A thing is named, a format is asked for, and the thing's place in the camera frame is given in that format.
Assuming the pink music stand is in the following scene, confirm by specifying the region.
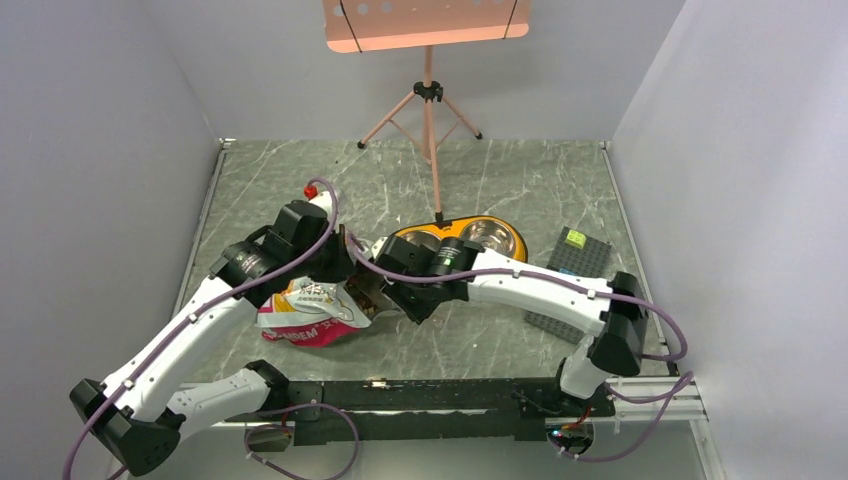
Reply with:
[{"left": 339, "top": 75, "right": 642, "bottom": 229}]
[{"left": 322, "top": 0, "right": 533, "bottom": 222}]

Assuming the grey building baseplate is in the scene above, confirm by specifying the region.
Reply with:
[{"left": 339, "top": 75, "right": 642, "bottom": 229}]
[{"left": 524, "top": 227, "right": 612, "bottom": 344}]

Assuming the green building brick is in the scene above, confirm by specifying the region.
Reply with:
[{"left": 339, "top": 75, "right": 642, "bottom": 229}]
[{"left": 564, "top": 229, "right": 587, "bottom": 249}]

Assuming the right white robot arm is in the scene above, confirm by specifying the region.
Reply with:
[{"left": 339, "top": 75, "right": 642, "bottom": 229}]
[{"left": 371, "top": 236, "right": 647, "bottom": 416}]

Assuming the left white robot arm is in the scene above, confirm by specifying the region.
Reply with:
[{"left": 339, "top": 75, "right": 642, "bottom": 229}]
[{"left": 70, "top": 191, "right": 354, "bottom": 477}]

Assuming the yellow double pet bowl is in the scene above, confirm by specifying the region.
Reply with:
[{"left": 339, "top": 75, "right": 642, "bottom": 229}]
[{"left": 393, "top": 215, "right": 529, "bottom": 262}]

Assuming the pet food bag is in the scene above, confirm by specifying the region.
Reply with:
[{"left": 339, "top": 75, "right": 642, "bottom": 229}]
[{"left": 255, "top": 263, "right": 399, "bottom": 347}]

